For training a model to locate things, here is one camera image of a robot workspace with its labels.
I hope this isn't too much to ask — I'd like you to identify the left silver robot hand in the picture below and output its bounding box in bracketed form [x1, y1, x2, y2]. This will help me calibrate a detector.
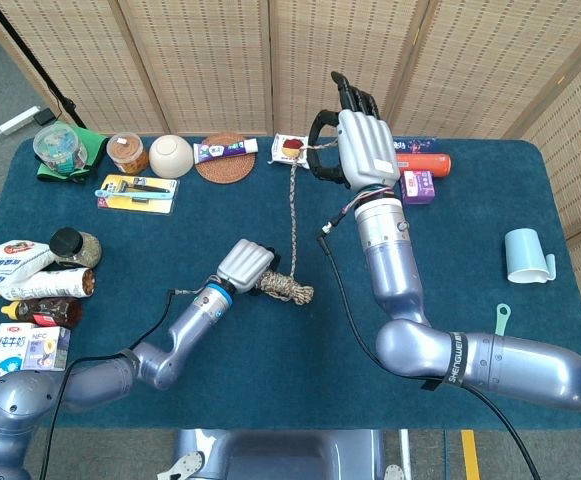
[214, 238, 282, 296]

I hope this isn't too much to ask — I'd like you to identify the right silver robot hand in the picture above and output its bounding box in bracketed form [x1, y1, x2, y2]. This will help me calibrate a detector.
[308, 70, 401, 191]

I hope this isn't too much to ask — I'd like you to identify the beige speckled braided rope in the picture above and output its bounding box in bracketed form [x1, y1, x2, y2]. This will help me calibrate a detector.
[257, 139, 341, 306]

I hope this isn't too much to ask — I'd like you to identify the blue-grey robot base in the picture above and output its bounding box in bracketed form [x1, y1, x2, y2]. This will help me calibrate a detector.
[157, 428, 406, 480]

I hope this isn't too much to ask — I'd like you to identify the dark blue long box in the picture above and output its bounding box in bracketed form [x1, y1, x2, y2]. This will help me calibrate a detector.
[392, 137, 439, 154]

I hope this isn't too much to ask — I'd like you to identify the orange drink can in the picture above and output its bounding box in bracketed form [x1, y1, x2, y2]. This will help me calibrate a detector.
[394, 152, 453, 179]

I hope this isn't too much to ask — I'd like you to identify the purple small box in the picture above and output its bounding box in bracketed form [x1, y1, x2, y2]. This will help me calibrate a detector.
[399, 169, 440, 206]

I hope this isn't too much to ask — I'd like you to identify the wrapped pastry snack pack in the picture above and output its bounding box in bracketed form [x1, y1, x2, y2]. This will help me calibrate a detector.
[267, 133, 312, 171]

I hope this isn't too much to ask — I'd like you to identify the round woven rattan coaster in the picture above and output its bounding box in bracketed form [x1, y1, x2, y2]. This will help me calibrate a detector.
[194, 132, 257, 185]

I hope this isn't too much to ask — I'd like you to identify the purple white toothpaste tube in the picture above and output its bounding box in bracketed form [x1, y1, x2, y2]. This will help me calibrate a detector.
[192, 138, 260, 165]

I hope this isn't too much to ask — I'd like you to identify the blue carpet table cover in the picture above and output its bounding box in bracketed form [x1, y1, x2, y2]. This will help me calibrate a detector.
[0, 135, 581, 431]

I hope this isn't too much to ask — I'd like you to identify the yellow razor blister pack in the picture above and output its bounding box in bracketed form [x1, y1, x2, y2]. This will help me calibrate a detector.
[97, 173, 181, 216]

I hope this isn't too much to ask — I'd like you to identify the cream upturned bowl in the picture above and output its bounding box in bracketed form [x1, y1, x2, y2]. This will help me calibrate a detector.
[148, 134, 195, 179]

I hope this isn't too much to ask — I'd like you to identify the light blue toothbrush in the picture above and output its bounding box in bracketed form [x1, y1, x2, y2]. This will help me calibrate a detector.
[93, 185, 176, 200]

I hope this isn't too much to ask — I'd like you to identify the clear jar of rubber bands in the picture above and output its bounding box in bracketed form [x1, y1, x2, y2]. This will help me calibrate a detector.
[105, 132, 150, 176]

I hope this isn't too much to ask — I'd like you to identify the black-lidded herb jar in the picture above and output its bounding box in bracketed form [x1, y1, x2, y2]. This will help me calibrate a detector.
[49, 227, 103, 270]

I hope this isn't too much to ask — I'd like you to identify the bamboo folding screen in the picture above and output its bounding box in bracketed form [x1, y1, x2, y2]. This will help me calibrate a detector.
[0, 0, 581, 346]

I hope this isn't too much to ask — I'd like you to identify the light blue plastic mug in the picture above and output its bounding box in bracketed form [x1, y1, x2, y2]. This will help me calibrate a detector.
[503, 227, 556, 285]

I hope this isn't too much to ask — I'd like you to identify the green folded cloth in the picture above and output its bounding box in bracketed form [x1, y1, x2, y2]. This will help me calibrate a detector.
[36, 121, 110, 184]

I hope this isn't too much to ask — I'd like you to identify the brown sauce bottle yellow cap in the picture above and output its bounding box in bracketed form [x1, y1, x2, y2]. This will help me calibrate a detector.
[0, 297, 84, 329]

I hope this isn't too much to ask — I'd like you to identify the white rolled snack package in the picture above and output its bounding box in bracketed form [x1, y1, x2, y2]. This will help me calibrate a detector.
[0, 267, 96, 301]

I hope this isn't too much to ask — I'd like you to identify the teal bottle opener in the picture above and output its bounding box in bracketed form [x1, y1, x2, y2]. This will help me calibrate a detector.
[493, 303, 513, 337]

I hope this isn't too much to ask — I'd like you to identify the clear tub of coloured clips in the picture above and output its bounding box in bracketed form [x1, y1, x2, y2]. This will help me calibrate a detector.
[32, 123, 89, 175]

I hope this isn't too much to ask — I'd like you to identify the pale NFC juice carton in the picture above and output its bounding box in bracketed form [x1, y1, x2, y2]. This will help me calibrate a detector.
[21, 326, 71, 374]

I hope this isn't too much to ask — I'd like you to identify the white blue food bag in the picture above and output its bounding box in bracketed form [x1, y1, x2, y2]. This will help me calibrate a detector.
[0, 238, 57, 287]

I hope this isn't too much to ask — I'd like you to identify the white blue milk carton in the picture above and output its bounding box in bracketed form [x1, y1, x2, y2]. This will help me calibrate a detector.
[0, 322, 36, 379]

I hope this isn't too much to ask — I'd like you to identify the white power strip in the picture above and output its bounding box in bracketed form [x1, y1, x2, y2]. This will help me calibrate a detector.
[0, 105, 41, 135]

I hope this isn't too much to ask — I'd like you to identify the black tripod stand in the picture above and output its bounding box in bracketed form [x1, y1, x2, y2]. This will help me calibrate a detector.
[0, 0, 89, 130]

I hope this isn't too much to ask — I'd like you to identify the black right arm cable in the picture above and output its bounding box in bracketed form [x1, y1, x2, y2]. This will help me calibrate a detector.
[317, 199, 544, 480]

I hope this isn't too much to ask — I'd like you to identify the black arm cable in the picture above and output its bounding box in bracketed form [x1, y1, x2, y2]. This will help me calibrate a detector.
[317, 199, 544, 480]
[37, 287, 206, 480]

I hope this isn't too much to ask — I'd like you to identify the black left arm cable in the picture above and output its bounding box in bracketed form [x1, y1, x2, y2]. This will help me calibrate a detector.
[37, 287, 206, 480]

